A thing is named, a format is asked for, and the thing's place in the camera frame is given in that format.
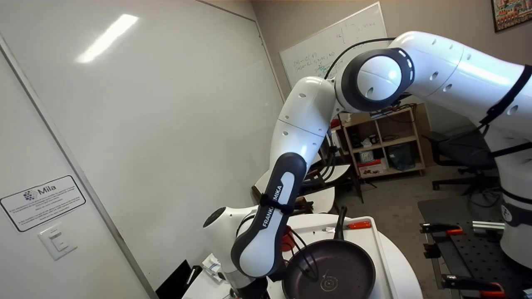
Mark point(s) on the large wall whiteboard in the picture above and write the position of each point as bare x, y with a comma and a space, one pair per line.
167, 109

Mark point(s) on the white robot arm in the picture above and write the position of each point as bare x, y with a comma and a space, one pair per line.
443, 76

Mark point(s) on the black wall box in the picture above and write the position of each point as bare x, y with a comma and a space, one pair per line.
177, 282

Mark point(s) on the framed wall picture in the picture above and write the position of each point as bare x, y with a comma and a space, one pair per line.
513, 13

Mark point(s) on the white wall sign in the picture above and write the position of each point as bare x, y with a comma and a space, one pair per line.
42, 201

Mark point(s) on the white light switch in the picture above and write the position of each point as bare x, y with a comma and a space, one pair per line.
57, 241

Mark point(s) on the whiteboard with green writing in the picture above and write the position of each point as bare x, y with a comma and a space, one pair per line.
316, 50

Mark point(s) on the black bag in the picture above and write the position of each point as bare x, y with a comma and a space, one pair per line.
401, 156

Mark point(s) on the red and white box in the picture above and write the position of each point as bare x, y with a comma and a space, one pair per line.
370, 167

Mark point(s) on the wooden shelf unit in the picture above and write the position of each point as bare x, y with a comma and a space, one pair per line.
409, 124

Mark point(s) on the black office chair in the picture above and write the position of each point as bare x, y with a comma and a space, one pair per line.
463, 151

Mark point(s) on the black frying pan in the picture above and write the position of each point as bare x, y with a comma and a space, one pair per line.
338, 270

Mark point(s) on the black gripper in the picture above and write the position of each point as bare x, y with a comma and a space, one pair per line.
258, 289

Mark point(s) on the silver aluminium bar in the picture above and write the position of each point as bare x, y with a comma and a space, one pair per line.
489, 224

